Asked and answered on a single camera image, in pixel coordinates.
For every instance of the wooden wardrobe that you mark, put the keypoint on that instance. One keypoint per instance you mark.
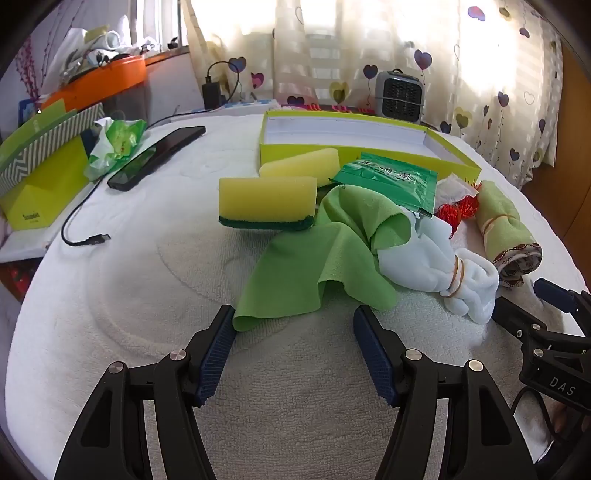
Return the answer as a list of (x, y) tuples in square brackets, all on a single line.
[(577, 138)]

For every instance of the orange shelf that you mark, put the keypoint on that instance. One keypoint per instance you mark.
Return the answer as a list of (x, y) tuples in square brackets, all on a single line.
[(106, 76)]

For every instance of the green towel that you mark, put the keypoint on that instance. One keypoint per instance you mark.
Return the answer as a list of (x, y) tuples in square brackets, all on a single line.
[(498, 217)]

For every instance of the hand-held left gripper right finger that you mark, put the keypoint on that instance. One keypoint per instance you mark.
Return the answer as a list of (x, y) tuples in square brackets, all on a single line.
[(376, 355)]

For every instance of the white sock bundle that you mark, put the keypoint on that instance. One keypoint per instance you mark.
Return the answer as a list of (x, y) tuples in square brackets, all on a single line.
[(425, 258), (455, 187)]

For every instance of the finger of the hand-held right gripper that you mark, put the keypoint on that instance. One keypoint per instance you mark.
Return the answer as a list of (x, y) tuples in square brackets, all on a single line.
[(512, 316), (551, 290)]

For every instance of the colourful striped cloth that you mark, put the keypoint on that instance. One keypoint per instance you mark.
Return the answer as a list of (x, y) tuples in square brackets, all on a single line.
[(323, 107)]

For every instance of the black smartphone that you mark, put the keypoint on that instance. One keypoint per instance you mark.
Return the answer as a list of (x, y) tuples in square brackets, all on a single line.
[(152, 157)]

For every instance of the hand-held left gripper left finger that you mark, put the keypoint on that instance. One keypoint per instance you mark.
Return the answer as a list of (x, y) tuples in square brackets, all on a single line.
[(217, 355)]

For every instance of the green foil packet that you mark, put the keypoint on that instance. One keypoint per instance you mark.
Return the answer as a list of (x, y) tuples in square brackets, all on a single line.
[(392, 180)]

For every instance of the heart print curtain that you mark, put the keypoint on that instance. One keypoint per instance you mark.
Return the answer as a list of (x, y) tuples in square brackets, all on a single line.
[(323, 46)]

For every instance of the white power strip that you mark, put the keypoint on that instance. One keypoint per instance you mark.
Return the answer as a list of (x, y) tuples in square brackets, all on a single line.
[(249, 105)]

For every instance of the yellow sponge with green scourer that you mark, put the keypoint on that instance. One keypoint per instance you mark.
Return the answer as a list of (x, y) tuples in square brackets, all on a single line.
[(268, 196), (304, 166)]

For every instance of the yellow-green cardboard box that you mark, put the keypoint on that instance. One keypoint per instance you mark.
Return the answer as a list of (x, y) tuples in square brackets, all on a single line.
[(281, 152)]

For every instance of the green and white plastic bag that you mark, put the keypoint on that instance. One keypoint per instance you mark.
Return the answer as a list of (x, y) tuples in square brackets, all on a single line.
[(117, 138)]

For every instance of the green microfibre cloth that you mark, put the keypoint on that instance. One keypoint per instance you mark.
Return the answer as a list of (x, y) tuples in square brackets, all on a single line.
[(314, 258)]

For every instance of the pile of white clutter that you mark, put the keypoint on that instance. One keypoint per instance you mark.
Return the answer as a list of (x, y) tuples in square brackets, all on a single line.
[(78, 50)]

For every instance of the black charger adapter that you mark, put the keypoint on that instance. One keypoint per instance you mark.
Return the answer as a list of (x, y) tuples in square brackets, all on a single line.
[(211, 97)]

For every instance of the white side table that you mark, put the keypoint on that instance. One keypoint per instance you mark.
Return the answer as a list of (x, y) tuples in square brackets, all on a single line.
[(27, 242)]

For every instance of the yellow-green chevron box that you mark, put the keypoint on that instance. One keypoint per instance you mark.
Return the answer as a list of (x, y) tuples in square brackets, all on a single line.
[(37, 203)]

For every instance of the grey portable heater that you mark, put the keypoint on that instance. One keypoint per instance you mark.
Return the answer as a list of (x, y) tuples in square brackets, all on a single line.
[(397, 99)]

